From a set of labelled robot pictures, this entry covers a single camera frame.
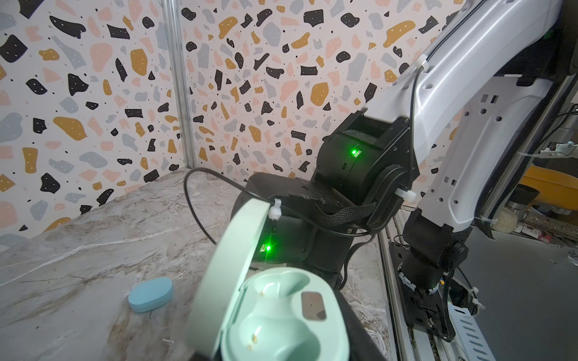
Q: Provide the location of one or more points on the mint green earbud case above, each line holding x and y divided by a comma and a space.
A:
281, 313

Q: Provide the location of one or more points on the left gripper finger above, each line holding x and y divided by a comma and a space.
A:
361, 345

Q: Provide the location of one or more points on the blue earbud case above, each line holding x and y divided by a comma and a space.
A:
150, 295

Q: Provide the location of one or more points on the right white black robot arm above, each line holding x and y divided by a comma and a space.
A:
438, 138

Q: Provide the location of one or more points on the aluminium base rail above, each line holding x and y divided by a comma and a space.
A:
433, 312

